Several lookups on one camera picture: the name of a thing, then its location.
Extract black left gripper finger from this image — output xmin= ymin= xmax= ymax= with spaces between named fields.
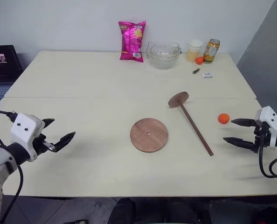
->
xmin=53 ymin=131 xmax=76 ymax=153
xmin=42 ymin=118 xmax=55 ymax=128

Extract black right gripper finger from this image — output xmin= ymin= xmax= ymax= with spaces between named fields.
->
xmin=222 ymin=136 xmax=256 ymax=152
xmin=230 ymin=118 xmax=256 ymax=128

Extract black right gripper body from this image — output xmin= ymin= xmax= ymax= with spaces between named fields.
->
xmin=253 ymin=121 xmax=271 ymax=154

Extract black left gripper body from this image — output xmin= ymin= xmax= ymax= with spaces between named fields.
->
xmin=32 ymin=133 xmax=56 ymax=158

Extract wooden stick with disc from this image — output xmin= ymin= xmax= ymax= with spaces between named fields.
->
xmin=168 ymin=91 xmax=215 ymax=157

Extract large orange fruit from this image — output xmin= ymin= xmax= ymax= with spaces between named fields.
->
xmin=217 ymin=112 xmax=231 ymax=125

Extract black laptop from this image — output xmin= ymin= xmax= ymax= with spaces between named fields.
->
xmin=0 ymin=44 xmax=23 ymax=105

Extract orange juice can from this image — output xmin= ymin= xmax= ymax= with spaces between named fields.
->
xmin=202 ymin=38 xmax=221 ymax=65

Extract round wooden base disc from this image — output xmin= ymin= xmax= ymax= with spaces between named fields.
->
xmin=130 ymin=118 xmax=169 ymax=153

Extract dark rounded shape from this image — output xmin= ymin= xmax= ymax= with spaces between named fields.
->
xmin=108 ymin=197 xmax=139 ymax=224

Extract clear glass bowl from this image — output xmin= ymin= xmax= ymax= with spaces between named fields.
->
xmin=145 ymin=41 xmax=182 ymax=70

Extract pink chips bag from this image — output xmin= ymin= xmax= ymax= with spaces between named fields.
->
xmin=118 ymin=20 xmax=147 ymax=63

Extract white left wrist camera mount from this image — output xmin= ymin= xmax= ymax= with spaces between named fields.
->
xmin=10 ymin=113 xmax=46 ymax=162

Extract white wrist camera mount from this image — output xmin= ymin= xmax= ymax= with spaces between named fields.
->
xmin=10 ymin=113 xmax=46 ymax=162
xmin=255 ymin=105 xmax=277 ymax=150

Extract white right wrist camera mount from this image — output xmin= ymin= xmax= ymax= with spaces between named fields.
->
xmin=255 ymin=105 xmax=277 ymax=150

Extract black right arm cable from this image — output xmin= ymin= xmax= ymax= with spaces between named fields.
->
xmin=258 ymin=136 xmax=277 ymax=181

